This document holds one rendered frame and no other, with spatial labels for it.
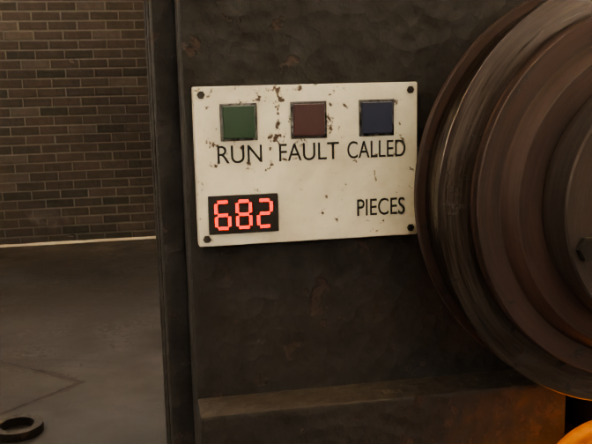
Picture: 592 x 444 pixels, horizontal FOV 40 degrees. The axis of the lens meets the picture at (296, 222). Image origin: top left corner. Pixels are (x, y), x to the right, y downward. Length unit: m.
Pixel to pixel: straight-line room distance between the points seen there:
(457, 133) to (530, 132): 0.07
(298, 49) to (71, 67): 5.99
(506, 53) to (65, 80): 6.17
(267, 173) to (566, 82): 0.33
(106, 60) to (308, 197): 5.99
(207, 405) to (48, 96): 6.03
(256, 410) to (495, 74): 0.46
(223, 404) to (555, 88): 0.51
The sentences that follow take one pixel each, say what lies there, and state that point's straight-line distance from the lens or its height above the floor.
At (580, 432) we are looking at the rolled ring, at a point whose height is 0.83.
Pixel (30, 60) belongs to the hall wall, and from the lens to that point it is 6.93.
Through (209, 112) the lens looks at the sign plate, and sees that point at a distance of 0.92.
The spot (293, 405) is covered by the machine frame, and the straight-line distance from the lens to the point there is 0.97.
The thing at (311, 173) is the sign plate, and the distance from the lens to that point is 0.94.
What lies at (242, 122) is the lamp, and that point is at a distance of 0.91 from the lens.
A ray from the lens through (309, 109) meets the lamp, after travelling 0.93.
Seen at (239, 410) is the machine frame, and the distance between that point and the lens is 0.96.
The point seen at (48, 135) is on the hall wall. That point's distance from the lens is 6.92.
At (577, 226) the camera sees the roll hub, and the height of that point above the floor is 1.10.
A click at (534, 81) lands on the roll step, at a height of 1.24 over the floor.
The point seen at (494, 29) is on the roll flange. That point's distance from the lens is 0.93.
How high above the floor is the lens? 1.24
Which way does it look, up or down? 9 degrees down
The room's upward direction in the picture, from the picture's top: 1 degrees counter-clockwise
